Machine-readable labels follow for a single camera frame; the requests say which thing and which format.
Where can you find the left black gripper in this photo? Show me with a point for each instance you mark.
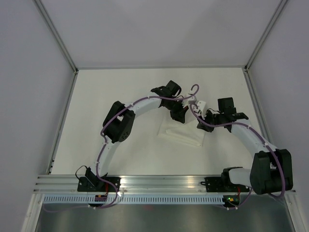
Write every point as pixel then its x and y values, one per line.
pixel 179 116

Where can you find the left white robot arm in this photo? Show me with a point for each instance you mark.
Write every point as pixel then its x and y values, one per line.
pixel 118 123

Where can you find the white cloth napkin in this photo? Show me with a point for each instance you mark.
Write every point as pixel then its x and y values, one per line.
pixel 186 133

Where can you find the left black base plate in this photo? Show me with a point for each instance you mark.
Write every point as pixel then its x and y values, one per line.
pixel 97 185

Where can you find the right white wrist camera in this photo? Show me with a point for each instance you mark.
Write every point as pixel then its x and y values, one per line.
pixel 200 108

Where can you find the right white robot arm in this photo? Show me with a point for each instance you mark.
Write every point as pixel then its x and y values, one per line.
pixel 271 171

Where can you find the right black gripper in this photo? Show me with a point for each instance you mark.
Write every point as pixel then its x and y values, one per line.
pixel 205 128

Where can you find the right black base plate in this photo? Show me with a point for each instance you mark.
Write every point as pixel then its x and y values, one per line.
pixel 216 184

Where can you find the front aluminium rail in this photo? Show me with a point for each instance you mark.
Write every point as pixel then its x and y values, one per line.
pixel 134 184

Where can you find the white slotted cable duct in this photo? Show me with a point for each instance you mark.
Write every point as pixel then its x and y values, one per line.
pixel 135 199

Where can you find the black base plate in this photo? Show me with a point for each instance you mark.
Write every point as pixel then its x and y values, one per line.
pixel 216 184
pixel 97 185

